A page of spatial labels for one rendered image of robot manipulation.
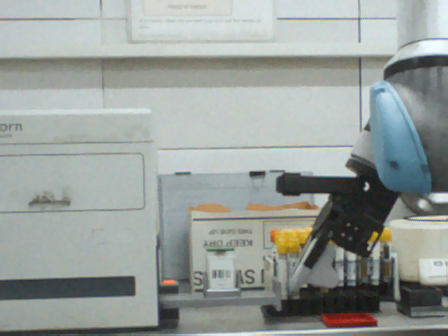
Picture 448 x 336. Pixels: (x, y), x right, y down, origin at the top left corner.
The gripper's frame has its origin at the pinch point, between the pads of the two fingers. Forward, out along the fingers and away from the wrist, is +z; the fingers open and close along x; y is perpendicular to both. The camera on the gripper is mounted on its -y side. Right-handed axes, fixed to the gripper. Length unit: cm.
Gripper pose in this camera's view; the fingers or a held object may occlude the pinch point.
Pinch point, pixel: (290, 286)
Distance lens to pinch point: 134.3
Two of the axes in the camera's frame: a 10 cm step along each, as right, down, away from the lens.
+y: 8.7, 4.8, 1.3
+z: -4.8, 8.8, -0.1
